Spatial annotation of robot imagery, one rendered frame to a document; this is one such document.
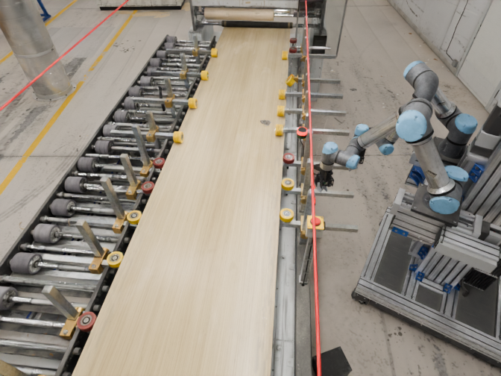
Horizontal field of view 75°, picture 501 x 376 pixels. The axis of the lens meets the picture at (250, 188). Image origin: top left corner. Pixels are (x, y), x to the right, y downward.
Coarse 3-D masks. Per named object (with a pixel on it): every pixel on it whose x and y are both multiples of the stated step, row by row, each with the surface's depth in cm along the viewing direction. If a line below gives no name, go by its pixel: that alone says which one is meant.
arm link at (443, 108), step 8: (416, 64) 173; (424, 64) 173; (408, 72) 176; (416, 72) 171; (408, 80) 177; (440, 96) 184; (432, 104) 189; (440, 104) 187; (448, 104) 189; (440, 112) 193; (448, 112) 191; (456, 112) 192; (440, 120) 199
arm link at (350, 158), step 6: (348, 150) 170; (354, 150) 170; (336, 156) 168; (342, 156) 167; (348, 156) 166; (354, 156) 166; (336, 162) 170; (342, 162) 168; (348, 162) 166; (354, 162) 165; (354, 168) 167
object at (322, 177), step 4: (320, 168) 180; (320, 172) 186; (324, 172) 180; (328, 172) 180; (332, 172) 178; (316, 176) 188; (320, 176) 184; (324, 176) 181; (328, 176) 180; (320, 180) 184; (324, 180) 182; (328, 180) 181; (332, 180) 182; (320, 184) 185; (324, 184) 184; (328, 184) 184; (332, 184) 185
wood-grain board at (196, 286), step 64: (256, 64) 318; (192, 128) 245; (256, 128) 244; (192, 192) 198; (256, 192) 198; (128, 256) 167; (192, 256) 167; (256, 256) 167; (128, 320) 144; (192, 320) 144; (256, 320) 144
